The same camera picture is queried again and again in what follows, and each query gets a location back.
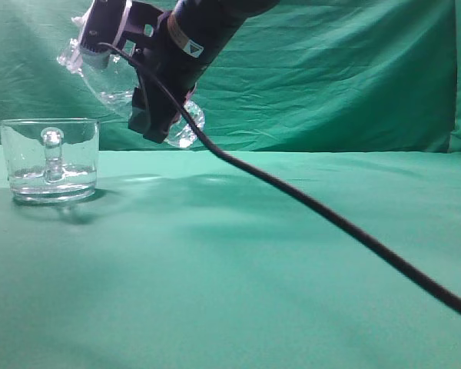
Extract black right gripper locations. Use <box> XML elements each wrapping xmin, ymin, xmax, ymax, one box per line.
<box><xmin>128</xmin><ymin>7</ymin><xmax>231</xmax><ymax>143</ymax></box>

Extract green backdrop cloth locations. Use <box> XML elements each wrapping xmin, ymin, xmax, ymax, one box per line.
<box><xmin>0</xmin><ymin>1</ymin><xmax>456</xmax><ymax>152</ymax></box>

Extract black camera cable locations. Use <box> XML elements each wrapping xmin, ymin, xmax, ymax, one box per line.
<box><xmin>98</xmin><ymin>42</ymin><xmax>461</xmax><ymax>324</ymax></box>

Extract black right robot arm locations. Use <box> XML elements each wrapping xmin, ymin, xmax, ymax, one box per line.
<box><xmin>125</xmin><ymin>1</ymin><xmax>277</xmax><ymax>143</ymax></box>

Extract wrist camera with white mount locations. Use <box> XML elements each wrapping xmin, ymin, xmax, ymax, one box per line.
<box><xmin>71</xmin><ymin>0</ymin><xmax>166</xmax><ymax>74</ymax></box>

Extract clear plastic water bottle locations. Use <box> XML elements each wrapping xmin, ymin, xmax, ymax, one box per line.
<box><xmin>57</xmin><ymin>14</ymin><xmax>205</xmax><ymax>148</ymax></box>

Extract green table cloth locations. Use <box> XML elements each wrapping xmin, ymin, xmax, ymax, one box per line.
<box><xmin>0</xmin><ymin>148</ymin><xmax>461</xmax><ymax>368</ymax></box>

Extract clear glass mug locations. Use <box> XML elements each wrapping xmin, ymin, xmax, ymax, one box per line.
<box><xmin>0</xmin><ymin>118</ymin><xmax>100</xmax><ymax>204</ymax></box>

